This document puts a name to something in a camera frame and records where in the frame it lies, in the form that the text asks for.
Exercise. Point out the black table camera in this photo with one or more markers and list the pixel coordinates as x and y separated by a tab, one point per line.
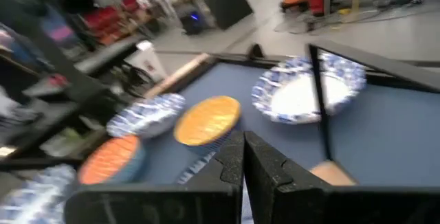
256	51

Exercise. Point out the white box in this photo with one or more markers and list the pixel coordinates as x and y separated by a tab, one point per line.
146	60

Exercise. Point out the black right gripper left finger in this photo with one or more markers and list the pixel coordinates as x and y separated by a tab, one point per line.
172	203

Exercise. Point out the black frame wooden shelf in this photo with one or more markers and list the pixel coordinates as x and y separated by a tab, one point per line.
319	114

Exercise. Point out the blue ceramic bowl yellow inside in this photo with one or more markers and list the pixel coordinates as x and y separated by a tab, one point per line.
206	121

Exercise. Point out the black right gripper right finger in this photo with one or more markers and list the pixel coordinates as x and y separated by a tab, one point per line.
309	203

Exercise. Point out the large blue-white paper bowl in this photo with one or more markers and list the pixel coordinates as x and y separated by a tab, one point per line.
292	100

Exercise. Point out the black box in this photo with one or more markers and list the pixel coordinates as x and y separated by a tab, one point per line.
228	7

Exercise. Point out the teal ceramic bowl orange inside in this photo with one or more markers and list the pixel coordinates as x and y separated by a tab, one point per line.
108	158

